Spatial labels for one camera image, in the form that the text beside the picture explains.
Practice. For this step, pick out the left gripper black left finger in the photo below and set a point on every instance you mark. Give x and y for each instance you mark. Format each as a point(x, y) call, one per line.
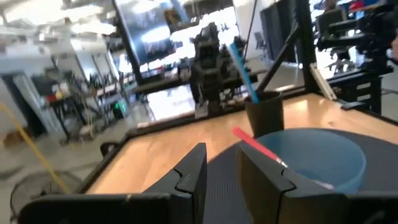
point(189, 186)

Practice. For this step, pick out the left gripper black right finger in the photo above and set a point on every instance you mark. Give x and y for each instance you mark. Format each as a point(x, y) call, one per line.
point(264, 193)

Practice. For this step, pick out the translucent blue bowl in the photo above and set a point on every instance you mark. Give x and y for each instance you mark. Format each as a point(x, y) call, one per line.
point(320, 155)

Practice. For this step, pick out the black cylindrical cup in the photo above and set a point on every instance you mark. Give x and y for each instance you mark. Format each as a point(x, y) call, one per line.
point(267, 115)

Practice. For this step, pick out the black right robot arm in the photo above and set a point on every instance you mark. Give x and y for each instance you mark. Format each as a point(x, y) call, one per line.
point(211, 71)

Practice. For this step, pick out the dark woven round placemat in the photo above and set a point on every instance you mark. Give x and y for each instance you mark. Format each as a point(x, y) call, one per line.
point(222, 193)

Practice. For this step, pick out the black round knob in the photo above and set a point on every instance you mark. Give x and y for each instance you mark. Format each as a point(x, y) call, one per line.
point(109, 148)

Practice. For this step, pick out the green lit device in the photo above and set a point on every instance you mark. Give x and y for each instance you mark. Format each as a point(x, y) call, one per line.
point(119, 107)

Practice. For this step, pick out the white strip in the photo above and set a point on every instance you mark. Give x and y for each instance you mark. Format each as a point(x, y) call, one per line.
point(321, 82)

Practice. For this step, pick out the cluttered work cart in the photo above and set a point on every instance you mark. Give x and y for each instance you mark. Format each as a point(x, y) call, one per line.
point(65, 102)

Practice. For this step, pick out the large dark screen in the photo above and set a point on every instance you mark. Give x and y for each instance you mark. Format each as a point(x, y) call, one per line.
point(149, 31)

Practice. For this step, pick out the black neighbouring robot station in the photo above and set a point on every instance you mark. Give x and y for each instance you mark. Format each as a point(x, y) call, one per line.
point(357, 37)

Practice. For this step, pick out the cardboard box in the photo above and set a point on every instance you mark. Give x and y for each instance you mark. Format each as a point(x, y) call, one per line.
point(14, 138)

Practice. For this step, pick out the black flat bracket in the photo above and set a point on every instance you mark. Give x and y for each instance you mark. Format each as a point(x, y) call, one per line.
point(353, 105)

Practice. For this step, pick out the black diagonal frame brace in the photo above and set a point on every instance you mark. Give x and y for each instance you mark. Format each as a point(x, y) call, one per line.
point(280, 56)

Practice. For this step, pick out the black rig frame post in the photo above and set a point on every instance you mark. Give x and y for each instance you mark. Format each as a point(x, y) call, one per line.
point(306, 46)

